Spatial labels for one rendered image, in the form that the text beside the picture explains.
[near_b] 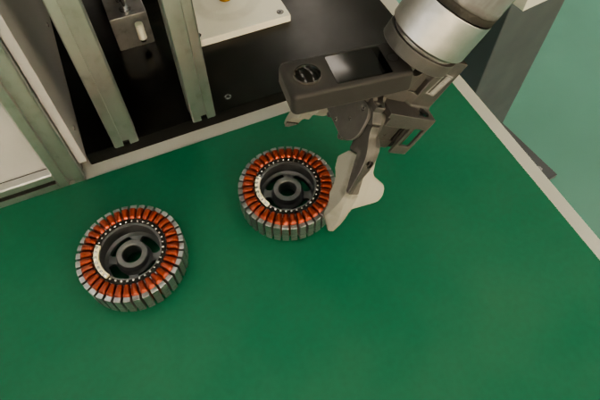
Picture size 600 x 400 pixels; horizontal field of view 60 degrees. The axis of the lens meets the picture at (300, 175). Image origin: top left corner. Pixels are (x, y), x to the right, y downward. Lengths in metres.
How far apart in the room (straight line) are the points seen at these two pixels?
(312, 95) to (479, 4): 0.15
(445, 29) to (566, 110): 1.47
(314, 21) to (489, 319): 0.47
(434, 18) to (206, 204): 0.34
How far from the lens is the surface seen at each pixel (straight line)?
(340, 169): 0.51
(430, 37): 0.45
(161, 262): 0.56
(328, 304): 0.56
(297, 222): 0.56
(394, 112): 0.49
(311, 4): 0.83
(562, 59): 2.07
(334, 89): 0.45
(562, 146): 1.79
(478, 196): 0.65
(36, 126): 0.62
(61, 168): 0.67
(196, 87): 0.64
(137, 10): 0.76
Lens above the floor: 1.28
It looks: 56 degrees down
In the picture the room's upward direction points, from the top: straight up
